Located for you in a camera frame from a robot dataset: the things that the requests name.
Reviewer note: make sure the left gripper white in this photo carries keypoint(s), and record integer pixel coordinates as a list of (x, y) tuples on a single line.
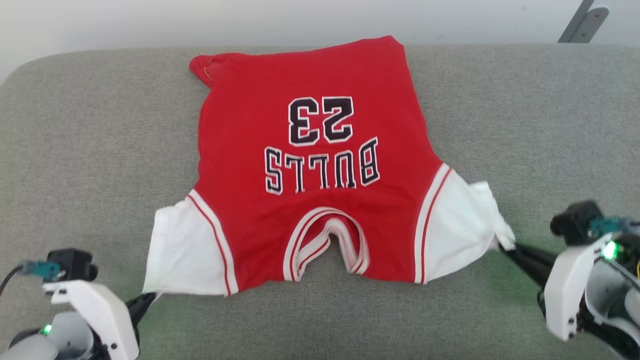
[(107, 315)]

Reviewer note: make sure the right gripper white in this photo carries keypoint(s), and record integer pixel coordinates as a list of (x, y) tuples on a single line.
[(567, 290)]

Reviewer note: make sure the red and white basketball jersey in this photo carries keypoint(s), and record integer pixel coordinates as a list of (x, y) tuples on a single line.
[(310, 210)]

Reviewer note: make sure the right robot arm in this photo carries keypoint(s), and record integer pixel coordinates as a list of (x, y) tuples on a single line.
[(612, 300)]

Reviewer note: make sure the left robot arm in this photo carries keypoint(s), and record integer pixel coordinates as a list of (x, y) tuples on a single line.
[(60, 340)]

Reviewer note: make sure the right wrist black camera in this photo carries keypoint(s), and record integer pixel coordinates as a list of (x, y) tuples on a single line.
[(575, 222)]

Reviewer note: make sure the wrist black camera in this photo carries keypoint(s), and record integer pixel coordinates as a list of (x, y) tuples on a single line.
[(72, 264), (575, 222)]

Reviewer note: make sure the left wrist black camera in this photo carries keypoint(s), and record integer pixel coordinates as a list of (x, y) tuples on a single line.
[(72, 264)]

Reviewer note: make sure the grey metal pole with bracket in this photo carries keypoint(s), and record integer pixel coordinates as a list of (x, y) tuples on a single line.
[(582, 22)]

